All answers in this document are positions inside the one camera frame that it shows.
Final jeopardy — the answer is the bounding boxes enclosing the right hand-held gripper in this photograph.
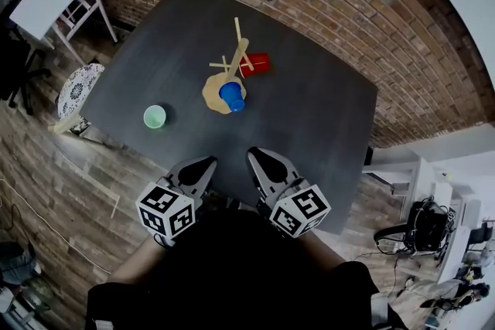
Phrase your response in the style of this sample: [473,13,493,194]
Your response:
[247,147,332,239]

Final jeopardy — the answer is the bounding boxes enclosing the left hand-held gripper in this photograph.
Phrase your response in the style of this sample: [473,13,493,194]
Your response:
[135,155,219,247]

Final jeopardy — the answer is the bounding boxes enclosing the green plastic cup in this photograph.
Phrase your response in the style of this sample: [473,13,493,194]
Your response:
[143,104,167,129]

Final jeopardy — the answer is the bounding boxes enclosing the wooden cup tree stand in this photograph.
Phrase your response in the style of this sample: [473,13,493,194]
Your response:
[201,16,256,115]

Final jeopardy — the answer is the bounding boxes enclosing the blue plastic cup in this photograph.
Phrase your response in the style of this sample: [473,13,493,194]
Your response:
[218,81,246,113]

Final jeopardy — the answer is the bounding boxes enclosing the red plastic cup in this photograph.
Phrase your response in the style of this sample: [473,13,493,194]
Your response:
[238,53,271,79]

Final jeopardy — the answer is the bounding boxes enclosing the person's left forearm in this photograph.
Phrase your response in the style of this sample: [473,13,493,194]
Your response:
[110,237,167,283]

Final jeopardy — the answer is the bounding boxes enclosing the person's right forearm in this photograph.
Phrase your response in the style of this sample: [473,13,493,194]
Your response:
[305,230,345,268]

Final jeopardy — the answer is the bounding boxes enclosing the person's black shirt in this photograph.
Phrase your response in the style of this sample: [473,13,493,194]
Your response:
[84,204,407,330]

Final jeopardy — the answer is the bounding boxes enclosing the stool with patterned cushion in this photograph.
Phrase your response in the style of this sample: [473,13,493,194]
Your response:
[53,63,106,135]

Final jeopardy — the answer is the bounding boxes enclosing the white shelf unit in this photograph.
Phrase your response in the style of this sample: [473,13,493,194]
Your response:
[363,123,495,283]

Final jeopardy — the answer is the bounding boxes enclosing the white wooden chair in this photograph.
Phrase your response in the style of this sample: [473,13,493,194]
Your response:
[56,0,104,43]

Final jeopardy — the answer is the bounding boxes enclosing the black office chair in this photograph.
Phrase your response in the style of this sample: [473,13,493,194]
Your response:
[0,0,53,115]

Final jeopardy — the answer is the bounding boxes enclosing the black bag with cables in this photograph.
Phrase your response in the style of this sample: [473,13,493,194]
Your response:
[374,197,452,256]

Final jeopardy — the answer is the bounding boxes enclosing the white floor cable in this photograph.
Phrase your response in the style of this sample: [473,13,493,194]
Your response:
[0,177,113,275]

